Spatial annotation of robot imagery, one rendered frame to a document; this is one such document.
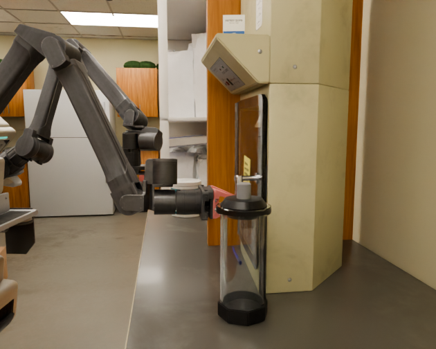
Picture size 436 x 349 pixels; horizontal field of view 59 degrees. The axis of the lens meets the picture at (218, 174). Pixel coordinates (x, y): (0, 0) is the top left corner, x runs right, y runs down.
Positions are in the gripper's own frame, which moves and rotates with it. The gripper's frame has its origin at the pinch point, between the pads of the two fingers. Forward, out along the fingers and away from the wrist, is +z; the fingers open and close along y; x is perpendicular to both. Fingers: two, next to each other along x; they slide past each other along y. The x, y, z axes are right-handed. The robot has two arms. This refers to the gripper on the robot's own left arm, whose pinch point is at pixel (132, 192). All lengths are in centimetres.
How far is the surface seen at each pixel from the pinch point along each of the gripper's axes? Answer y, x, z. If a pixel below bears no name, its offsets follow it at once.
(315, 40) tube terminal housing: 42, -46, -42
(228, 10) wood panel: 30, -8, -56
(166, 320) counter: 10, -56, 15
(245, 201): 25, -58, -9
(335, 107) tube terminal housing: 51, -38, -28
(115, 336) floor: -19, 106, 112
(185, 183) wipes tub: 19.4, 28.4, 1.7
